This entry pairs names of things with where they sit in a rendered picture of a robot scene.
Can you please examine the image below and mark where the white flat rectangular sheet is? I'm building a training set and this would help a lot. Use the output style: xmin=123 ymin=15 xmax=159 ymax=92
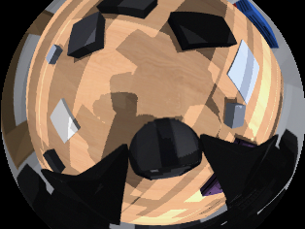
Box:
xmin=227 ymin=40 xmax=259 ymax=106

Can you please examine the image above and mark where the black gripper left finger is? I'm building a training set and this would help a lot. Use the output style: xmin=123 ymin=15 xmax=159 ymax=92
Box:
xmin=42 ymin=145 xmax=129 ymax=225

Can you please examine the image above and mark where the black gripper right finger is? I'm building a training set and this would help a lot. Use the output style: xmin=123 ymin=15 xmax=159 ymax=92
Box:
xmin=199 ymin=134 xmax=279 ymax=204

